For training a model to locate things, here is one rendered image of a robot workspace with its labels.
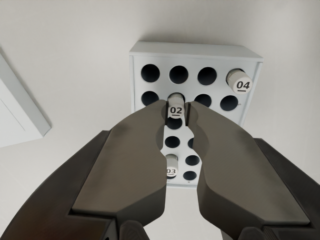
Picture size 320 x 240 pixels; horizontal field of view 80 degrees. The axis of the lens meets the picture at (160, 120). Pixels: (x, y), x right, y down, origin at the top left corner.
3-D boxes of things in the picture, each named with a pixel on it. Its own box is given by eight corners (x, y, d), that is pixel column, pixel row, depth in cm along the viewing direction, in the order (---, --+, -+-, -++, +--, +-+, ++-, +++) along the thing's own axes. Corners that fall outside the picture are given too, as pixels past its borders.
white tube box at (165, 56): (214, 162, 22) (222, 191, 18) (139, 158, 22) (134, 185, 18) (244, 45, 15) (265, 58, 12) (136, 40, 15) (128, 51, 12)
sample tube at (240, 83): (229, 72, 16) (250, 96, 12) (215, 71, 16) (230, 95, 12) (233, 57, 15) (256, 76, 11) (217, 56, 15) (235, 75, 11)
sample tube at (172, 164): (175, 143, 20) (177, 177, 16) (164, 142, 20) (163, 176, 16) (176, 133, 19) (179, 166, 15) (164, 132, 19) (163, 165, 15)
